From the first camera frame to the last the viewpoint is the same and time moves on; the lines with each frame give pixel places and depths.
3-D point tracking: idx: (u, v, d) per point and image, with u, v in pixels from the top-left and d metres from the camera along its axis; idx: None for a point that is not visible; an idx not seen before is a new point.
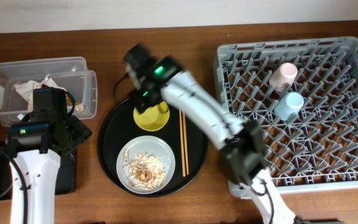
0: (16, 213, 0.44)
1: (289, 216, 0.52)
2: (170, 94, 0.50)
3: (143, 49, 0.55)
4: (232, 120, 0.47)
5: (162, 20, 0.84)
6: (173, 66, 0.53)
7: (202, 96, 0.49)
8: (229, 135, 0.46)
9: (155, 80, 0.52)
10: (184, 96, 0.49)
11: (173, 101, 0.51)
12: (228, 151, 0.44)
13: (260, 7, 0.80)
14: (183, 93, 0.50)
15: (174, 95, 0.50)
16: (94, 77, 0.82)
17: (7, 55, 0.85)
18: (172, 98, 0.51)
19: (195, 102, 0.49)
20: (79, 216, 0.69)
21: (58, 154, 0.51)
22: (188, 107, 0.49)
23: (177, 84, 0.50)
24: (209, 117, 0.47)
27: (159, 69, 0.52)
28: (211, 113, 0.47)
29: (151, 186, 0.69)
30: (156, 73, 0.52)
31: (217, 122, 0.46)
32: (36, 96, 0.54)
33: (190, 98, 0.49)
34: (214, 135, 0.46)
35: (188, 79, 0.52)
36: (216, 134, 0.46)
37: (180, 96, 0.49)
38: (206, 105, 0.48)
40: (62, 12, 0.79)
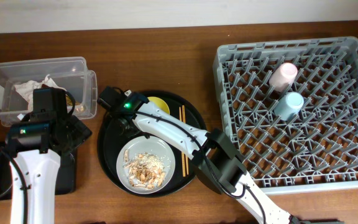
0: (16, 212, 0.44)
1: (282, 218, 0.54)
2: (140, 123, 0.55)
3: (110, 89, 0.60)
4: (199, 133, 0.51)
5: (162, 20, 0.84)
6: (138, 102, 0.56)
7: (169, 119, 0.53)
8: (197, 147, 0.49)
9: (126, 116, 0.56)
10: (152, 121, 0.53)
11: (145, 129, 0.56)
12: (197, 162, 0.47)
13: (260, 7, 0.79)
14: (150, 119, 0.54)
15: (142, 122, 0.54)
16: (94, 78, 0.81)
17: (7, 55, 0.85)
18: (142, 126, 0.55)
19: (163, 125, 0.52)
20: (79, 216, 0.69)
21: (58, 154, 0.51)
22: (157, 130, 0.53)
23: (144, 113, 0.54)
24: (177, 136, 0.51)
27: (127, 105, 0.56)
28: (178, 132, 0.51)
29: (151, 186, 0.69)
30: (125, 108, 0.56)
31: (184, 138, 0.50)
32: (36, 96, 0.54)
33: (158, 122, 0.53)
34: (185, 151, 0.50)
35: (153, 106, 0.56)
36: (185, 149, 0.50)
37: (148, 122, 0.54)
38: (173, 124, 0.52)
40: (62, 12, 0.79)
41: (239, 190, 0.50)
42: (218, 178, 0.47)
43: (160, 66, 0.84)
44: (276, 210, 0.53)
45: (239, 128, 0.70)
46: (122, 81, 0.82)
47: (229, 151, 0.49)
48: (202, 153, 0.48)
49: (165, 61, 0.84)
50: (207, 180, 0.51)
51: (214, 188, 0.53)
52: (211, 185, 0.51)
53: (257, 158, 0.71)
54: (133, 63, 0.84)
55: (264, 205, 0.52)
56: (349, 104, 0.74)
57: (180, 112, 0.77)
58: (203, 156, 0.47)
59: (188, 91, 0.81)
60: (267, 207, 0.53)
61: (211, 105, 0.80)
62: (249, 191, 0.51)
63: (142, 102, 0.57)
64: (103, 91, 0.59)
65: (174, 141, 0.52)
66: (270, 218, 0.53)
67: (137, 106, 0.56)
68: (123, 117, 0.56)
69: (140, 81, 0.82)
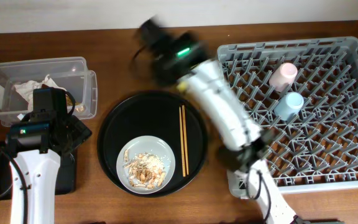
0: (16, 213, 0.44)
1: (286, 214, 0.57)
2: (194, 84, 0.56)
3: (155, 26, 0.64)
4: (251, 127, 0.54)
5: (163, 20, 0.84)
6: (195, 51, 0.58)
7: (227, 96, 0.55)
8: (246, 141, 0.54)
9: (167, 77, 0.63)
10: (210, 92, 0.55)
11: (197, 93, 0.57)
12: (245, 150, 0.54)
13: (260, 7, 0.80)
14: (206, 89, 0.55)
15: (197, 86, 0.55)
16: (94, 77, 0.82)
17: (7, 55, 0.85)
18: (189, 84, 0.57)
19: (223, 101, 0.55)
20: (79, 216, 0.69)
21: (58, 154, 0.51)
22: (211, 102, 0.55)
23: (201, 78, 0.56)
24: (227, 119, 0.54)
27: (182, 51, 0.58)
28: (232, 115, 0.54)
29: (151, 186, 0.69)
30: (179, 55, 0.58)
31: (235, 126, 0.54)
32: (36, 96, 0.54)
33: (214, 96, 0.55)
34: (234, 139, 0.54)
35: (214, 73, 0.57)
36: (235, 139, 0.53)
37: (205, 90, 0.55)
38: (227, 104, 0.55)
40: (63, 12, 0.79)
41: (253, 177, 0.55)
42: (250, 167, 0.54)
43: None
44: (283, 205, 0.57)
45: None
46: (122, 81, 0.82)
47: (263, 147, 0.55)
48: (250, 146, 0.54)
49: None
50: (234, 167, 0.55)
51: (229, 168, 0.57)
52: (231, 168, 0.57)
53: None
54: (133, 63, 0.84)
55: (273, 196, 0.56)
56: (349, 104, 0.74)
57: (180, 112, 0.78)
58: (252, 154, 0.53)
59: None
60: (274, 198, 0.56)
61: None
62: (261, 178, 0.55)
63: (197, 54, 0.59)
64: (146, 24, 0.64)
65: (221, 122, 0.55)
66: (275, 211, 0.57)
67: (192, 55, 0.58)
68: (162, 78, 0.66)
69: (140, 81, 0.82)
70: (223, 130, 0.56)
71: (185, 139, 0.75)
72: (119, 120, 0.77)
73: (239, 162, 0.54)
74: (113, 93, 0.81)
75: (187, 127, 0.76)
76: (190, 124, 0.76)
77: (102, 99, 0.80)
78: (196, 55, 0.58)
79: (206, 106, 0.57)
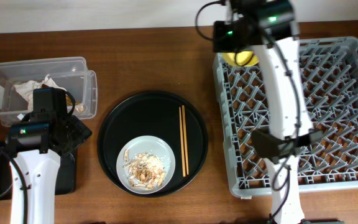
0: (17, 212, 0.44)
1: (297, 214, 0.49)
2: (267, 55, 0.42)
3: None
4: (303, 121, 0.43)
5: (162, 20, 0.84)
6: (286, 18, 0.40)
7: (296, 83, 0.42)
8: (293, 134, 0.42)
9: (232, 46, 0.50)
10: (279, 69, 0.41)
11: (263, 63, 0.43)
12: (286, 144, 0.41)
13: None
14: (278, 65, 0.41)
15: (268, 59, 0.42)
16: (94, 77, 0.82)
17: (6, 55, 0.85)
18: (258, 50, 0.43)
19: (288, 86, 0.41)
20: (79, 216, 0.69)
21: (58, 154, 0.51)
22: (276, 83, 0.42)
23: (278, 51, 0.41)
24: (286, 106, 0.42)
27: (273, 18, 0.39)
28: (293, 104, 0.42)
29: (151, 186, 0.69)
30: (269, 23, 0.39)
31: (291, 116, 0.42)
32: (36, 96, 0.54)
33: (283, 77, 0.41)
34: (282, 127, 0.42)
35: (294, 51, 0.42)
36: (283, 126, 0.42)
37: (275, 66, 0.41)
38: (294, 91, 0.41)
40: (62, 12, 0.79)
41: (281, 170, 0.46)
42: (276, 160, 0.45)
43: (160, 66, 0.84)
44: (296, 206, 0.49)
45: (239, 128, 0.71)
46: (122, 81, 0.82)
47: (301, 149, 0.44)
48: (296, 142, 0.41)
49: (165, 61, 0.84)
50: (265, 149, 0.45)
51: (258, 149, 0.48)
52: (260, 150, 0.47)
53: (257, 158, 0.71)
54: (133, 63, 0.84)
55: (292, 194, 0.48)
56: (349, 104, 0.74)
57: (180, 112, 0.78)
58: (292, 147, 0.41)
59: (188, 91, 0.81)
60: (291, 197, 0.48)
61: (211, 104, 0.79)
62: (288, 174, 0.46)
63: (287, 25, 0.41)
64: None
65: (275, 107, 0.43)
66: (286, 209, 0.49)
67: (282, 24, 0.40)
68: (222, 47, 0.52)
69: (140, 81, 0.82)
70: (272, 112, 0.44)
71: (184, 139, 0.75)
72: (119, 119, 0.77)
73: (271, 147, 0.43)
74: (113, 93, 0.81)
75: (187, 127, 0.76)
76: (190, 124, 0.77)
77: (102, 99, 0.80)
78: (288, 25, 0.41)
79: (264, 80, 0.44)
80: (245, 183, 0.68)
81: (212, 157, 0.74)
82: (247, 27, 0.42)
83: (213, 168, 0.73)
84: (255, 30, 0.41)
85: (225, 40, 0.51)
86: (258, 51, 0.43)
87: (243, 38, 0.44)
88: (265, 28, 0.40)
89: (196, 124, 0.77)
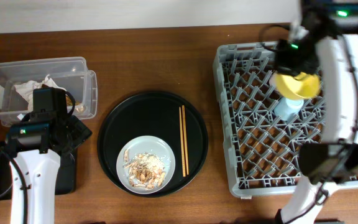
0: (16, 212, 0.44)
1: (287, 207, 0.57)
2: (329, 48, 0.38)
3: None
4: None
5: (163, 20, 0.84)
6: (355, 15, 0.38)
7: None
8: (348, 138, 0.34)
9: (295, 59, 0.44)
10: (342, 64, 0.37)
11: (324, 59, 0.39)
12: (338, 150, 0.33)
13: (260, 7, 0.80)
14: (343, 58, 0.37)
15: (332, 51, 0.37)
16: (94, 78, 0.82)
17: (7, 55, 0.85)
18: (322, 45, 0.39)
19: (351, 83, 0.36)
20: (79, 216, 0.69)
21: (58, 154, 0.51)
22: (337, 77, 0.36)
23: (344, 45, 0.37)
24: (350, 104, 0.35)
27: (342, 13, 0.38)
28: (353, 102, 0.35)
29: (151, 186, 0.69)
30: (338, 15, 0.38)
31: (349, 116, 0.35)
32: (36, 96, 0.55)
33: (345, 72, 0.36)
34: (337, 127, 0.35)
35: None
36: (339, 126, 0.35)
37: (339, 60, 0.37)
38: None
40: (63, 12, 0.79)
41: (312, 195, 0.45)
42: (322, 172, 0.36)
43: (160, 66, 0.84)
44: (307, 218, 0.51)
45: (239, 128, 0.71)
46: (123, 81, 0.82)
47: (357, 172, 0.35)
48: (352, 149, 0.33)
49: (166, 61, 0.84)
50: (307, 160, 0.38)
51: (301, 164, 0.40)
52: (303, 163, 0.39)
53: (257, 158, 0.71)
54: (133, 64, 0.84)
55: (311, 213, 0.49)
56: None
57: (181, 112, 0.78)
58: (344, 156, 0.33)
59: (188, 91, 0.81)
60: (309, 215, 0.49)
61: (211, 105, 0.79)
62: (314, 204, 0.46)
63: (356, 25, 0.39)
64: None
65: (333, 105, 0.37)
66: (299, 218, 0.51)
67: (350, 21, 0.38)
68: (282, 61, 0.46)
69: (140, 81, 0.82)
70: (328, 114, 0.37)
71: (185, 139, 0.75)
72: (119, 120, 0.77)
73: (316, 154, 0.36)
74: (113, 93, 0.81)
75: (187, 127, 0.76)
76: (190, 124, 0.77)
77: (102, 99, 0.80)
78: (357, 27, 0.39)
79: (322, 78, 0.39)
80: (245, 183, 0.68)
81: (212, 157, 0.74)
82: (314, 22, 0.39)
83: (213, 168, 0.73)
84: (322, 25, 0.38)
85: (287, 52, 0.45)
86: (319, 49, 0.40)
87: (309, 41, 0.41)
88: (334, 20, 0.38)
89: (196, 124, 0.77)
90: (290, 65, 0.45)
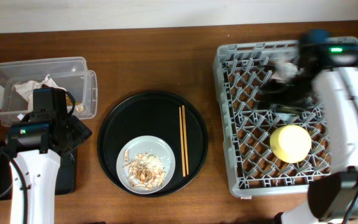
0: (17, 212, 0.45)
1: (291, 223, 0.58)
2: (330, 80, 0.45)
3: (313, 36, 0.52)
4: (348, 124, 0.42)
5: (162, 20, 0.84)
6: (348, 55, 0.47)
7: None
8: (357, 163, 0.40)
9: (343, 55, 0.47)
10: (342, 91, 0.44)
11: (327, 93, 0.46)
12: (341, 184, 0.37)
13: (260, 7, 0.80)
14: (342, 89, 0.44)
15: (335, 96, 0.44)
16: (94, 77, 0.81)
17: (7, 55, 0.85)
18: (322, 83, 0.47)
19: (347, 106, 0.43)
20: (79, 216, 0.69)
21: (58, 154, 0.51)
22: (341, 112, 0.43)
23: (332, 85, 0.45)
24: (345, 156, 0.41)
27: (339, 50, 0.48)
28: (357, 132, 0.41)
29: (151, 186, 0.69)
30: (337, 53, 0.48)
31: (356, 143, 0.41)
32: (36, 96, 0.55)
33: (345, 101, 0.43)
34: (348, 153, 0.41)
35: (337, 83, 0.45)
36: (348, 153, 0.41)
37: (337, 89, 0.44)
38: (357, 116, 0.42)
40: (63, 12, 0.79)
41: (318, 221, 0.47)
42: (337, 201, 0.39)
43: (160, 66, 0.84)
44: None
45: (239, 128, 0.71)
46: (122, 81, 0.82)
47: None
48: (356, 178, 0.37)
49: (166, 61, 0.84)
50: (321, 191, 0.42)
51: (317, 202, 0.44)
52: (319, 198, 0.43)
53: (257, 158, 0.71)
54: (133, 63, 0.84)
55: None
56: None
57: (181, 113, 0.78)
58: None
59: (188, 92, 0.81)
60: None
61: (211, 105, 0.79)
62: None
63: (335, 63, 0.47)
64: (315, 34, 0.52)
65: (334, 106, 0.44)
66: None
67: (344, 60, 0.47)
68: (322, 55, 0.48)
69: (140, 81, 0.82)
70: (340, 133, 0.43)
71: (184, 138, 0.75)
72: (119, 119, 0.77)
73: (329, 184, 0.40)
74: (113, 93, 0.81)
75: (187, 127, 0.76)
76: (191, 124, 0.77)
77: (102, 99, 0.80)
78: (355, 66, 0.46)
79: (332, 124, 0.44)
80: (245, 183, 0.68)
81: (212, 157, 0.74)
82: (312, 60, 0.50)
83: (213, 167, 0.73)
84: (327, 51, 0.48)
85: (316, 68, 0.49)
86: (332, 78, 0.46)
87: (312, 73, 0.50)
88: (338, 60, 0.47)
89: (196, 124, 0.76)
90: (309, 65, 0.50)
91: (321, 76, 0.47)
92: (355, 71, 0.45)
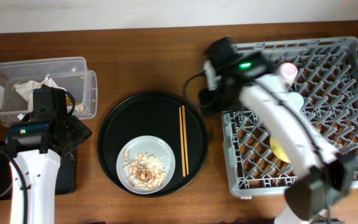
0: (17, 212, 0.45)
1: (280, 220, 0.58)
2: (254, 94, 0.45)
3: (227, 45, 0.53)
4: (291, 132, 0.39)
5: (162, 20, 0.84)
6: (257, 67, 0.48)
7: (292, 109, 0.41)
8: (314, 163, 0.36)
9: (252, 70, 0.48)
10: (270, 101, 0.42)
11: (253, 106, 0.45)
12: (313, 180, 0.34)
13: (260, 7, 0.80)
14: (269, 98, 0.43)
15: (263, 107, 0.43)
16: (94, 77, 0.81)
17: (7, 55, 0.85)
18: (248, 97, 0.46)
19: (280, 112, 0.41)
20: (79, 216, 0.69)
21: (58, 154, 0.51)
22: (276, 119, 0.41)
23: (263, 88, 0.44)
24: (300, 160, 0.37)
27: (246, 65, 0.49)
28: (301, 133, 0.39)
29: (151, 186, 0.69)
30: (242, 68, 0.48)
31: (304, 144, 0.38)
32: (36, 96, 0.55)
33: (278, 107, 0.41)
34: (300, 158, 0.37)
35: (262, 93, 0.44)
36: (301, 157, 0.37)
37: (265, 100, 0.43)
38: (294, 117, 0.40)
40: (63, 12, 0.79)
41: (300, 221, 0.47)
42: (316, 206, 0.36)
43: (160, 66, 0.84)
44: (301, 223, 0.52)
45: (239, 128, 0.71)
46: (122, 81, 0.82)
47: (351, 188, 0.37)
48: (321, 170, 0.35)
49: (166, 61, 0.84)
50: (296, 199, 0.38)
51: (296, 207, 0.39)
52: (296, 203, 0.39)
53: (257, 158, 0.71)
54: (133, 63, 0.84)
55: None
56: None
57: (181, 113, 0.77)
58: (327, 175, 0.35)
59: (188, 92, 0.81)
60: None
61: None
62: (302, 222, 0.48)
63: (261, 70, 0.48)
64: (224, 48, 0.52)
65: (268, 119, 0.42)
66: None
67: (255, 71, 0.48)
68: (233, 76, 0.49)
69: (140, 81, 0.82)
70: (285, 147, 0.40)
71: (185, 138, 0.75)
72: (119, 119, 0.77)
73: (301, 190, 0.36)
74: (113, 93, 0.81)
75: (186, 127, 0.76)
76: (190, 124, 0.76)
77: (102, 99, 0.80)
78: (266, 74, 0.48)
79: (273, 134, 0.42)
80: (245, 183, 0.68)
81: (212, 157, 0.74)
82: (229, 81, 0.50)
83: (213, 167, 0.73)
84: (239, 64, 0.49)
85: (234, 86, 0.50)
86: (248, 98, 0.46)
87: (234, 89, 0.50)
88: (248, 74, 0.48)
89: (196, 124, 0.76)
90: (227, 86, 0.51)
91: (247, 94, 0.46)
92: (270, 77, 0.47)
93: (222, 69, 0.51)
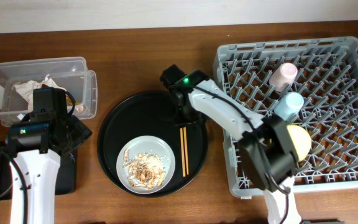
0: (17, 212, 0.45)
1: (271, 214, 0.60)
2: (195, 99, 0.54)
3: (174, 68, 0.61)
4: (224, 116, 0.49)
5: (162, 20, 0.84)
6: (197, 79, 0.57)
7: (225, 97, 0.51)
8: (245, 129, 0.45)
9: (193, 83, 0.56)
10: (207, 97, 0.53)
11: (201, 107, 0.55)
12: (245, 143, 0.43)
13: (260, 7, 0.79)
14: (206, 95, 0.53)
15: (204, 104, 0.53)
16: (94, 77, 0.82)
17: (6, 55, 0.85)
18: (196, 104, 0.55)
19: (217, 102, 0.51)
20: (79, 216, 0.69)
21: (58, 154, 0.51)
22: (214, 108, 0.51)
23: (201, 89, 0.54)
24: (236, 130, 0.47)
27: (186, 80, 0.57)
28: (231, 111, 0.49)
29: (151, 186, 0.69)
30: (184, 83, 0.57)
31: (236, 119, 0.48)
32: (36, 96, 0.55)
33: (214, 99, 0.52)
34: (235, 132, 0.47)
35: (200, 92, 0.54)
36: (235, 128, 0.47)
37: (203, 98, 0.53)
38: (227, 104, 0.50)
40: (63, 12, 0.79)
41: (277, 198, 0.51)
42: (258, 167, 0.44)
43: (160, 66, 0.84)
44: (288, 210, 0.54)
45: None
46: (122, 81, 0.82)
47: (286, 146, 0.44)
48: (251, 134, 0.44)
49: (166, 61, 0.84)
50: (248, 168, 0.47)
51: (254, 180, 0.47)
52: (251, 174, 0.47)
53: None
54: (133, 63, 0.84)
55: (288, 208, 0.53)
56: None
57: None
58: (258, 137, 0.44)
59: None
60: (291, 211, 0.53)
61: None
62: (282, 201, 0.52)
63: (200, 80, 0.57)
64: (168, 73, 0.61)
65: (211, 111, 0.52)
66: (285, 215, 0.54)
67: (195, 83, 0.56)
68: (181, 91, 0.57)
69: (140, 81, 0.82)
70: (227, 128, 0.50)
71: (185, 138, 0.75)
72: (119, 119, 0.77)
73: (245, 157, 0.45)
74: (113, 93, 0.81)
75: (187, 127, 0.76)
76: None
77: (102, 99, 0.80)
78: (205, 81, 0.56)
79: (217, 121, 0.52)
80: (245, 183, 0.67)
81: (212, 157, 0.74)
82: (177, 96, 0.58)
83: (213, 167, 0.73)
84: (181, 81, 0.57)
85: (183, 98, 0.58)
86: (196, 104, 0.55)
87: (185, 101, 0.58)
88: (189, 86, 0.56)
89: None
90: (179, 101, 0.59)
91: (192, 101, 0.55)
92: (207, 81, 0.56)
93: (172, 88, 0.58)
